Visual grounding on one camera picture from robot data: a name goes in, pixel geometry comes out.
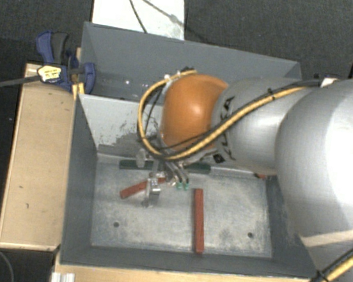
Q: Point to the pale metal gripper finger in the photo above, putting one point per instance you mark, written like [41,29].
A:
[147,194]
[155,196]

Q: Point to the red-brown flat block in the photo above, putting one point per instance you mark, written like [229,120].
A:
[199,220]
[132,190]

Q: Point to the dark green flat block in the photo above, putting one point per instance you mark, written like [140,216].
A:
[128,164]

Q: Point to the grey metal bin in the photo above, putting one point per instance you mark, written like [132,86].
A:
[171,227]

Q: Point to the pale wood flat board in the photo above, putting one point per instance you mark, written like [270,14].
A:
[39,167]

